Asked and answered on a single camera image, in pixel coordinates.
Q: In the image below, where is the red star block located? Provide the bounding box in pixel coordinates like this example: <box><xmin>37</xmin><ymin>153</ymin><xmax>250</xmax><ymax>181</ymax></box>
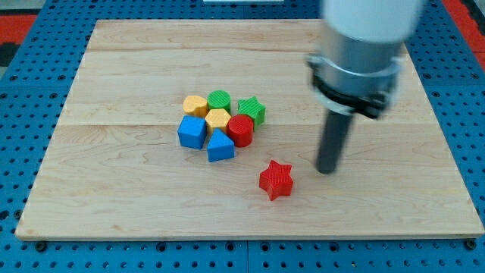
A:
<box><xmin>258</xmin><ymin>160</ymin><xmax>293</xmax><ymax>201</ymax></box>

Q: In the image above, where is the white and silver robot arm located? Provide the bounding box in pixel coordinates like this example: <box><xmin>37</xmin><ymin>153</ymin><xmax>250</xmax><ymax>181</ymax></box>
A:
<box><xmin>306</xmin><ymin>0</ymin><xmax>424</xmax><ymax>119</ymax></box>

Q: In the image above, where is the green star block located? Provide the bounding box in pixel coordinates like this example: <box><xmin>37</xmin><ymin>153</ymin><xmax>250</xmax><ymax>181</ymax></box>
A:
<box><xmin>238</xmin><ymin>96</ymin><xmax>266</xmax><ymax>131</ymax></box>

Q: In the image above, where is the red cylinder block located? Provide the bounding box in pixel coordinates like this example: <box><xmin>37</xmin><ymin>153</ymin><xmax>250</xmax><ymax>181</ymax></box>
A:
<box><xmin>227</xmin><ymin>115</ymin><xmax>254</xmax><ymax>147</ymax></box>

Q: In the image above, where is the blue triangle block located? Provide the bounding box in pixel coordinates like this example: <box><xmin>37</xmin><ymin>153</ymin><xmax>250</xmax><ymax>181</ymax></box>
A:
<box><xmin>207</xmin><ymin>129</ymin><xmax>236</xmax><ymax>162</ymax></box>

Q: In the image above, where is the yellow hexagon block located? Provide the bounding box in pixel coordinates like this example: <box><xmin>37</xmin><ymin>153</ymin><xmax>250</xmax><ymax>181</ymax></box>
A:
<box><xmin>205</xmin><ymin>108</ymin><xmax>231</xmax><ymax>134</ymax></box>

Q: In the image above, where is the green cylinder block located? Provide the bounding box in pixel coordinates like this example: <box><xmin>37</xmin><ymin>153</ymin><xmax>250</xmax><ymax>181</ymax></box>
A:
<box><xmin>207</xmin><ymin>89</ymin><xmax>231</xmax><ymax>113</ymax></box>

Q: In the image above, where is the blue cube block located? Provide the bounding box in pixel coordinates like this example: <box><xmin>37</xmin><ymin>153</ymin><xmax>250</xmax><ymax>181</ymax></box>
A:
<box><xmin>177</xmin><ymin>115</ymin><xmax>207</xmax><ymax>149</ymax></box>

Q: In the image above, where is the yellow heart block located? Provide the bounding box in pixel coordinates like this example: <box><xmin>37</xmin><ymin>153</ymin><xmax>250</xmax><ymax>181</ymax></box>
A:
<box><xmin>183</xmin><ymin>95</ymin><xmax>208</xmax><ymax>118</ymax></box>

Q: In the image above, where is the light wooden board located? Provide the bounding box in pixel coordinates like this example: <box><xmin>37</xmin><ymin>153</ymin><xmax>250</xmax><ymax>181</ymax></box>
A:
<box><xmin>16</xmin><ymin>19</ymin><xmax>484</xmax><ymax>241</ymax></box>

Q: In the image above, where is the dark cylindrical pusher stick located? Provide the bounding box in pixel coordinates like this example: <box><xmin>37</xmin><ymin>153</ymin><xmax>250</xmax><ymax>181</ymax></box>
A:
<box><xmin>316</xmin><ymin>110</ymin><xmax>353</xmax><ymax>174</ymax></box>

